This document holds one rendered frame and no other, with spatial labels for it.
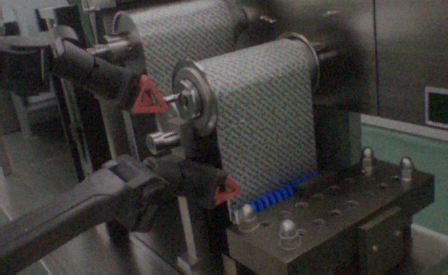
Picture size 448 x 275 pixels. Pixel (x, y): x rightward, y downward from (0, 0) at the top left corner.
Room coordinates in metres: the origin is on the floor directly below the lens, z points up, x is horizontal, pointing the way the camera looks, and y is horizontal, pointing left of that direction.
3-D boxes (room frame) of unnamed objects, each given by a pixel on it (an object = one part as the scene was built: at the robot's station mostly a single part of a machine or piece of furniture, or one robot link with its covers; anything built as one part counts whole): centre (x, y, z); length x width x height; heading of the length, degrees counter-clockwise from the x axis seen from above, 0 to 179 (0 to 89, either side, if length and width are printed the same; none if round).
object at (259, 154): (0.90, -0.09, 1.10); 0.23 x 0.01 x 0.18; 123
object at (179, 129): (0.90, 0.10, 1.05); 0.06 x 0.05 x 0.31; 123
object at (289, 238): (0.70, -0.08, 1.05); 0.04 x 0.04 x 0.04
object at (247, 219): (0.78, -0.02, 1.05); 0.04 x 0.04 x 0.04
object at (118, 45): (1.08, 0.20, 1.33); 0.06 x 0.06 x 0.06; 33
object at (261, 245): (0.83, -0.19, 1.00); 0.40 x 0.16 x 0.06; 123
